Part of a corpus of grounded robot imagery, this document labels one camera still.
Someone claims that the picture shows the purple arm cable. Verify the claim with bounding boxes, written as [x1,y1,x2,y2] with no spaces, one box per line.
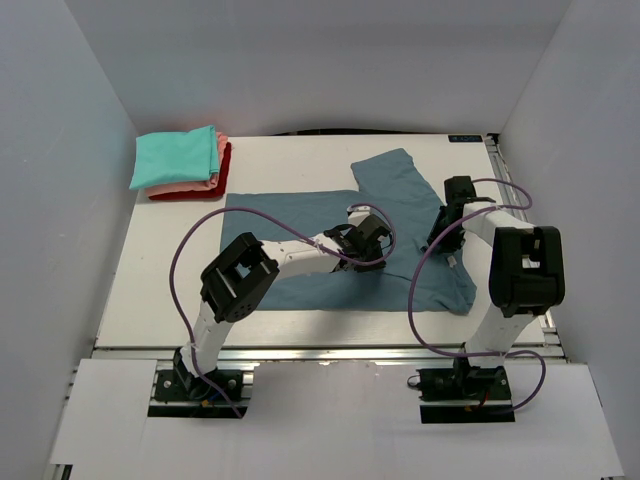
[407,178,547,413]
[170,202,397,418]

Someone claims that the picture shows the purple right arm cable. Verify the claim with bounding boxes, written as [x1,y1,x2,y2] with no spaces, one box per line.
[407,178,547,413]

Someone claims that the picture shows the aluminium table frame rail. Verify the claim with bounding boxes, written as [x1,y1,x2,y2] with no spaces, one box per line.
[469,133,565,354]

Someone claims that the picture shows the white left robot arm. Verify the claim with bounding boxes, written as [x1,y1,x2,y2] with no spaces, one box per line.
[173,209,395,399]

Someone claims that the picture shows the blue t shirt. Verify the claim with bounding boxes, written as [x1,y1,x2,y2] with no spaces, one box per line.
[221,149,476,314]

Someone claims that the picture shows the blue label sticker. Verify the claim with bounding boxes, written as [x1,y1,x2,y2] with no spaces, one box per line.
[448,134,484,143]

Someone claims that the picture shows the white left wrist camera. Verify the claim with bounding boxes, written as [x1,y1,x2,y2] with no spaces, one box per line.
[347,205,371,227]

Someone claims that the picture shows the teal folded t shirt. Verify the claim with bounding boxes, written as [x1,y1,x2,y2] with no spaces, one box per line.
[129,126,220,190]

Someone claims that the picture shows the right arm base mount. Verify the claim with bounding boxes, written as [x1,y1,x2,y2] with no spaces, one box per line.
[407,365,515,425]

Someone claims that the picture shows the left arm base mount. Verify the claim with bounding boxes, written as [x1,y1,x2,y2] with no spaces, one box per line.
[147,365,253,419]

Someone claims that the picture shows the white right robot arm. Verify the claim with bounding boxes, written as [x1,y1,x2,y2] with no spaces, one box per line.
[424,176,565,399]

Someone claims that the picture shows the pink folded t shirt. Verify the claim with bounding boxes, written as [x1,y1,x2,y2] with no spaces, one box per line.
[144,133,229,196]

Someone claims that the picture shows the red folded t shirt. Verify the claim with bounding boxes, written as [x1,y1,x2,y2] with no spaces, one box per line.
[147,142,232,201]

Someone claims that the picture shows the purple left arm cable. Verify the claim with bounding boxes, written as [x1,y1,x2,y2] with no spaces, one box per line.
[170,202,397,418]

